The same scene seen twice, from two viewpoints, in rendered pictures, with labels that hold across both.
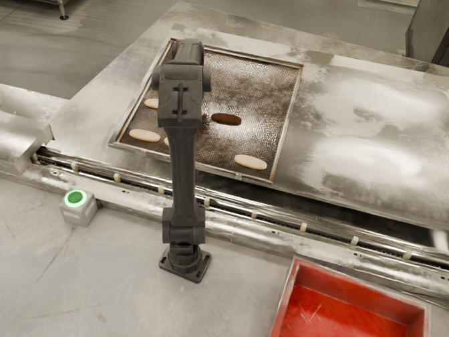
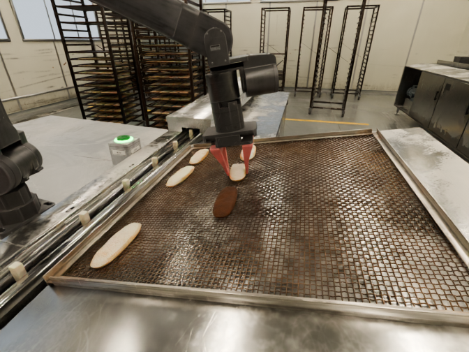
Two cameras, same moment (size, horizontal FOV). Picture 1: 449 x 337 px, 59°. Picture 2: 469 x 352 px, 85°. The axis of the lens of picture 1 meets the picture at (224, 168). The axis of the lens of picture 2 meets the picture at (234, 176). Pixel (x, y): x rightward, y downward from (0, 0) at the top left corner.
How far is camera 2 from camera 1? 1.22 m
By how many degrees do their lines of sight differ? 70
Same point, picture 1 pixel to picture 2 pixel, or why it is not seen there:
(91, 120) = not seen: hidden behind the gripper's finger
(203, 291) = not seen: outside the picture
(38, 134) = (197, 118)
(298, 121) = (222, 330)
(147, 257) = (52, 195)
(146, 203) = (108, 176)
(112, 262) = (64, 179)
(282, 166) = (79, 301)
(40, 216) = not seen: hidden behind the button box
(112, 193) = (132, 160)
